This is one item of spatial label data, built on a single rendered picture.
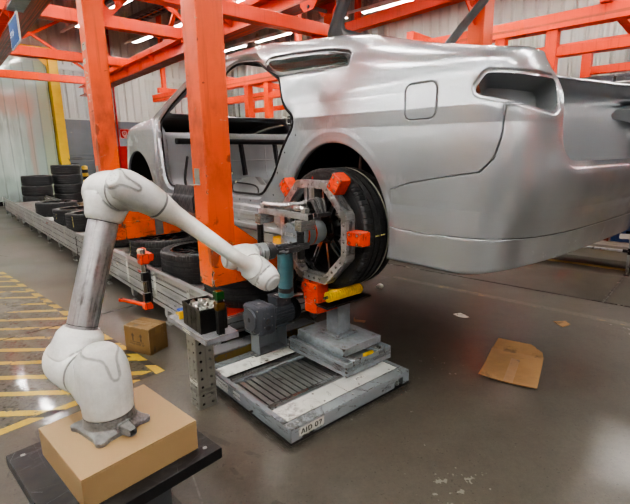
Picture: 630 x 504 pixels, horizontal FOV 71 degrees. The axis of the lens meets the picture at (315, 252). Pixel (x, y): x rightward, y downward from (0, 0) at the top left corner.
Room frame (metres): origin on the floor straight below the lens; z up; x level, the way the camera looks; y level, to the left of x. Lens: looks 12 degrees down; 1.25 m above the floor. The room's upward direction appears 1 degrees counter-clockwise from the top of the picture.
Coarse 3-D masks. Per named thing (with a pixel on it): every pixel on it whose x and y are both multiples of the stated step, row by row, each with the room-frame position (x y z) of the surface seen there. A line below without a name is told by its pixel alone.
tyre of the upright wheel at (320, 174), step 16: (304, 176) 2.48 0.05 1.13; (320, 176) 2.38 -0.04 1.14; (352, 176) 2.29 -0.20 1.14; (368, 176) 2.37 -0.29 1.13; (352, 192) 2.20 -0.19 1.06; (368, 192) 2.24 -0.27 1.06; (352, 208) 2.20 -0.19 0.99; (368, 208) 2.17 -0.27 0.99; (368, 224) 2.14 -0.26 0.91; (384, 224) 2.22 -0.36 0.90; (384, 240) 2.21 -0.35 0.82; (368, 256) 2.15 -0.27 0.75; (352, 272) 2.20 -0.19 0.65; (368, 272) 2.25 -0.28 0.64; (336, 288) 2.31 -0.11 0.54
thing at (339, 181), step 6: (336, 174) 2.18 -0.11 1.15; (342, 174) 2.20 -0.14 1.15; (330, 180) 2.20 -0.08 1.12; (336, 180) 2.16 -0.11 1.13; (342, 180) 2.15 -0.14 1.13; (348, 180) 2.17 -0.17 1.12; (330, 186) 2.20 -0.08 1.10; (336, 186) 2.16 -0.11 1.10; (342, 186) 2.17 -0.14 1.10; (348, 186) 2.20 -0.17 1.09; (336, 192) 2.17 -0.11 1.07; (342, 192) 2.20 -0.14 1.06
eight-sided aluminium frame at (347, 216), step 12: (300, 180) 2.38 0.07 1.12; (312, 180) 2.31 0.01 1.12; (324, 180) 2.27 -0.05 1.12; (300, 192) 2.44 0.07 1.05; (324, 192) 2.23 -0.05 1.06; (336, 204) 2.16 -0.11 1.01; (348, 216) 2.12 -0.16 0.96; (348, 228) 2.12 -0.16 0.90; (348, 252) 2.12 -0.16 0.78; (300, 264) 2.45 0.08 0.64; (336, 264) 2.17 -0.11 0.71; (348, 264) 2.17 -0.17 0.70; (300, 276) 2.38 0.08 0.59; (312, 276) 2.31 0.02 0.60; (324, 276) 2.24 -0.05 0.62; (336, 276) 2.23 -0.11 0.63
